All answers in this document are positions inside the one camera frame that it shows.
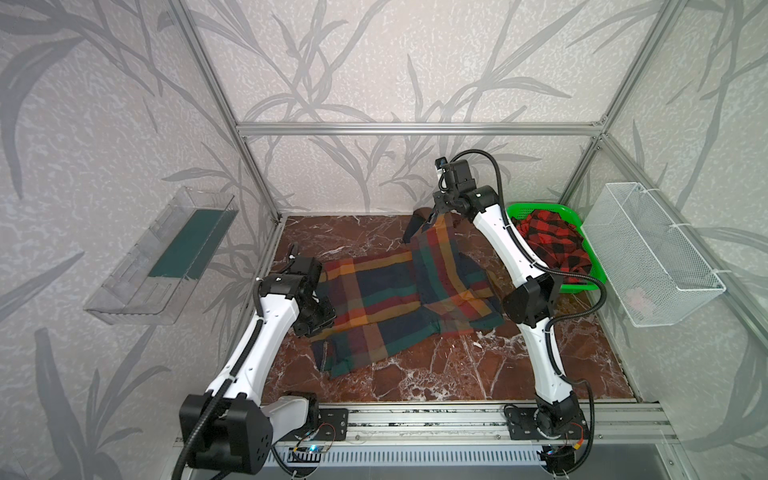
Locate multicolour plaid shirt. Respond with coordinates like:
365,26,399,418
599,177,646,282
311,213,504,378

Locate white wire mesh basket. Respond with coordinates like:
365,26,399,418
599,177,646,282
583,182,727,328

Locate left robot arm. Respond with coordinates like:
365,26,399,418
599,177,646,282
171,256,336,479

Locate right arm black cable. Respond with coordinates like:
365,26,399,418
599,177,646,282
437,148,608,475

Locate aluminium frame bars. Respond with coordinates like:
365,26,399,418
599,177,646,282
167,0,768,349

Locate aluminium front rail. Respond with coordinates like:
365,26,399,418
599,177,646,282
173,401,679,448

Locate green plastic basket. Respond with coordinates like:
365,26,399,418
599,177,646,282
505,202,608,295

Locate red black plaid shirt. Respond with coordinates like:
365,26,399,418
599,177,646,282
513,209,593,275

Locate clear plastic wall bin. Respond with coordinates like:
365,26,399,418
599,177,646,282
84,187,239,326

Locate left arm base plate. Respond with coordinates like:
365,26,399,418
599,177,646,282
281,408,350,442

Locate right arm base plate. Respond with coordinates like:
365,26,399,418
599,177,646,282
502,404,591,444

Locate pink object in basket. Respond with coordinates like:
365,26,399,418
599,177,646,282
625,287,655,315

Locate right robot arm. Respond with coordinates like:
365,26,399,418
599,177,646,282
433,157,583,439

